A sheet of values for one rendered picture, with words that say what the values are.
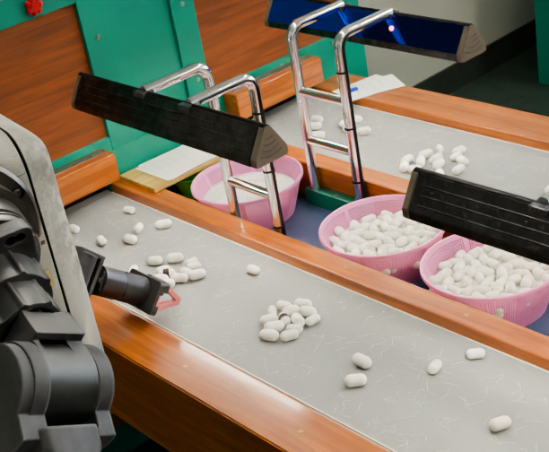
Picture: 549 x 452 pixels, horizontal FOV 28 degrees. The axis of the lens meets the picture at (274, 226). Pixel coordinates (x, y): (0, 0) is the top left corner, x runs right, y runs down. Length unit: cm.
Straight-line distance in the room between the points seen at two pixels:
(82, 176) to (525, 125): 104
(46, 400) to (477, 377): 104
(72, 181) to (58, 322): 161
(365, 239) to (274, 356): 45
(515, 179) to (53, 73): 107
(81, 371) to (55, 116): 169
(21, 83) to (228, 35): 60
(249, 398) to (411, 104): 123
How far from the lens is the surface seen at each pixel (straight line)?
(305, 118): 255
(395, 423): 180
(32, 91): 262
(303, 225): 256
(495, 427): 176
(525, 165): 256
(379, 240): 230
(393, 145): 273
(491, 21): 518
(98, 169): 266
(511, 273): 217
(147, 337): 209
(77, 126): 269
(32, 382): 97
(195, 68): 232
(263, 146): 198
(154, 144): 281
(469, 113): 280
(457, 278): 216
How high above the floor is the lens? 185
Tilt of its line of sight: 27 degrees down
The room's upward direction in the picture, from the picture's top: 11 degrees counter-clockwise
